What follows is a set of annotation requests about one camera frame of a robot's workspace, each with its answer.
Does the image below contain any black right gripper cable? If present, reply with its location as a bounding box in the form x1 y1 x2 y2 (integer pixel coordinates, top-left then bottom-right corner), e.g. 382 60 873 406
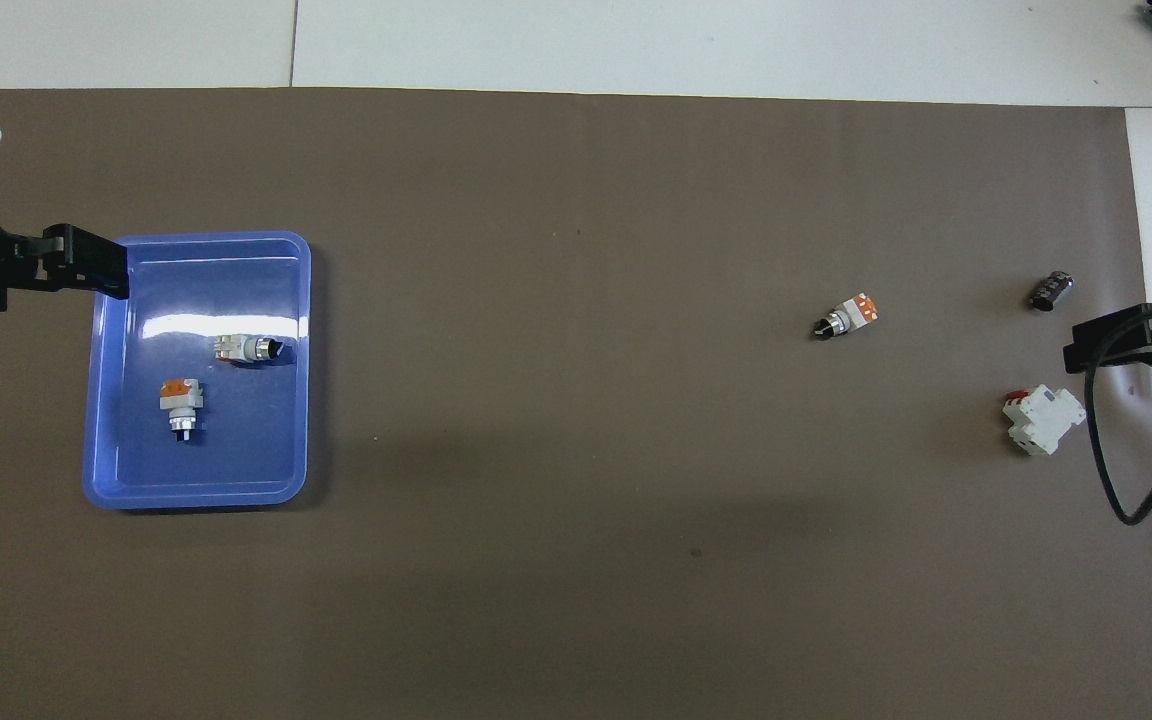
1084 295 1152 527

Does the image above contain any blue plastic tray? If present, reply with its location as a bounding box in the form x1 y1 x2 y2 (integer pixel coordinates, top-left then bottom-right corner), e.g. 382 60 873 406
82 231 313 511

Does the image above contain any small black terminal block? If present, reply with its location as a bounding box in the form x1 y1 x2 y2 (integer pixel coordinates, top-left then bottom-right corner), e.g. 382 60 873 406
1029 269 1076 313

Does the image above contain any white red circuit breaker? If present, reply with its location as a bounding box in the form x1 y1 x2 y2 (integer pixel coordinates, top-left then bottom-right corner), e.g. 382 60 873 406
1002 385 1088 457

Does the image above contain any brown table mat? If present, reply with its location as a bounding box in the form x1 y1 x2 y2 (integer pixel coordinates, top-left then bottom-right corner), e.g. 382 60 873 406
0 87 1152 720

